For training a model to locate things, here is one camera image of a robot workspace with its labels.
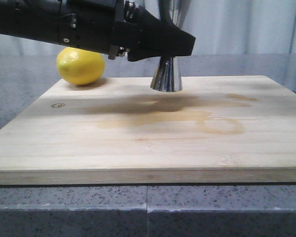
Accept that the yellow lemon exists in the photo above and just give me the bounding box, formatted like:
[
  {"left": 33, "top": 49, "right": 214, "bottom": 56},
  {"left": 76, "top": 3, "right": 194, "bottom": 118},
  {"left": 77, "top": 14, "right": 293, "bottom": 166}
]
[{"left": 56, "top": 47, "right": 106, "bottom": 85}]

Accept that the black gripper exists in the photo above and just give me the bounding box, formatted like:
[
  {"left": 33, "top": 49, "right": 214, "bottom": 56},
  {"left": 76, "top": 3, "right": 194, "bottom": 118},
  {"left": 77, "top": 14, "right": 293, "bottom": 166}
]
[{"left": 59, "top": 0, "right": 196, "bottom": 61}]

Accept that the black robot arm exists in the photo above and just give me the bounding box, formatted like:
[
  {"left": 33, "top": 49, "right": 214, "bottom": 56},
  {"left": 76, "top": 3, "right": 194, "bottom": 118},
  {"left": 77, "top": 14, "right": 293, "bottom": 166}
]
[{"left": 0, "top": 0, "right": 195, "bottom": 62}]

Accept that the wooden cutting board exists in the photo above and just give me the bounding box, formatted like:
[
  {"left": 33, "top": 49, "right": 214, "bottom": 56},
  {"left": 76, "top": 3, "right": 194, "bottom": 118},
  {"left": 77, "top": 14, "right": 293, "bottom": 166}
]
[{"left": 0, "top": 76, "right": 296, "bottom": 185}]

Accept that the steel hourglass jigger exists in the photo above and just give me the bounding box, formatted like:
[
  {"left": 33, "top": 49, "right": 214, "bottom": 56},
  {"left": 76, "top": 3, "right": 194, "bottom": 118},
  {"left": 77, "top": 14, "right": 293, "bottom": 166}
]
[{"left": 150, "top": 0, "right": 185, "bottom": 92}]

